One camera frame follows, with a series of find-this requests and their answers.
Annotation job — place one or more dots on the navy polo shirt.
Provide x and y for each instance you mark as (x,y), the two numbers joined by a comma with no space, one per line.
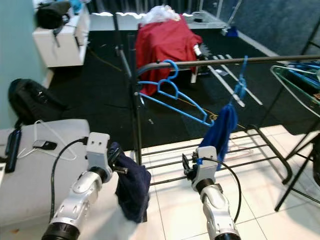
(132,192)

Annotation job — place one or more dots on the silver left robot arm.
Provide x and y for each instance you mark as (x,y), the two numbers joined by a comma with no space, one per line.
(82,195)

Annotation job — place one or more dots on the black shoulder bag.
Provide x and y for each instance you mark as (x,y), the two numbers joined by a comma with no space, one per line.
(52,15)

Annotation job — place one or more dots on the royal blue garment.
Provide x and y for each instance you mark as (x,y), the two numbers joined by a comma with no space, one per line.
(222,130)

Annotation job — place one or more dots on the black floor carpet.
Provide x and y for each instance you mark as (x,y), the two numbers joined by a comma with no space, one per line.
(105,107)

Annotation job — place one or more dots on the grey upholstered ottoman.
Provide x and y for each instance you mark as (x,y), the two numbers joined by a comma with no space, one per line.
(40,185)

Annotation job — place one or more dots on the white flat slat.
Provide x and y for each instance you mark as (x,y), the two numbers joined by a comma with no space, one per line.
(230,89)
(245,84)

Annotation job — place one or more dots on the black remote control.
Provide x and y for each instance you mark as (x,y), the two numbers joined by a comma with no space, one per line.
(13,150)

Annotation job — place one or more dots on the black backpack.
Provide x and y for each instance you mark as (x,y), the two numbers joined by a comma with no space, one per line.
(30,100)

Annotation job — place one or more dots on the small grey box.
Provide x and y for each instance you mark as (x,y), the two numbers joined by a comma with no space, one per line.
(119,50)

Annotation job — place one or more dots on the black white machine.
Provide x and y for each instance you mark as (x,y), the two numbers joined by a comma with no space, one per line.
(200,51)

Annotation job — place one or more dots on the red cloth cover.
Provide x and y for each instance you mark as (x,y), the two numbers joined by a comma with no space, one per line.
(167,47)

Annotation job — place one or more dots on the white shelf unit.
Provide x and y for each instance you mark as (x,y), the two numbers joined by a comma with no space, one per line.
(60,50)

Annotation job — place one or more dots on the black metal clothes rack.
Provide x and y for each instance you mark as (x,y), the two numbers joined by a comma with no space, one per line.
(270,59)

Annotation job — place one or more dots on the white low platform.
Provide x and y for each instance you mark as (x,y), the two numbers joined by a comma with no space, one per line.
(115,21)

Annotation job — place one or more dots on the white plastic bag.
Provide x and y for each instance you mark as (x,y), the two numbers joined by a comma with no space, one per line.
(162,15)

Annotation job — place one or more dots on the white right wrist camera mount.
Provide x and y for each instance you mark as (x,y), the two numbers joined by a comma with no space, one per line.
(207,162)

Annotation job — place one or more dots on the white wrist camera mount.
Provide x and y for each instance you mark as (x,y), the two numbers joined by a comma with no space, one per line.
(99,145)
(207,162)

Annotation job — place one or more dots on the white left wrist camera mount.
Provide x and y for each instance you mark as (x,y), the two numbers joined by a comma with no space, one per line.
(99,145)

